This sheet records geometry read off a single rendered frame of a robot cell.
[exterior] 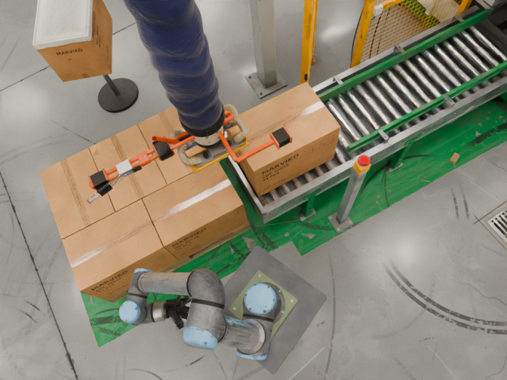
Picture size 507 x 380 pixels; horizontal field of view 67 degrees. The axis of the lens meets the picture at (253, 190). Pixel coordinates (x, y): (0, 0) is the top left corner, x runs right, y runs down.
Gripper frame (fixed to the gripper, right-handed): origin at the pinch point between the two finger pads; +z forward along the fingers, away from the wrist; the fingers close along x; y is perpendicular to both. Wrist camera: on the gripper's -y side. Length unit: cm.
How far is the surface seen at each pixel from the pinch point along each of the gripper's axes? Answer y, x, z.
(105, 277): 62, 27, -74
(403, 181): 137, 38, 152
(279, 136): 50, -58, 47
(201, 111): 40, -81, 13
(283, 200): 84, 4, 48
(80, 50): 174, -93, -80
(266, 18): 188, -93, 59
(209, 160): 58, -47, 9
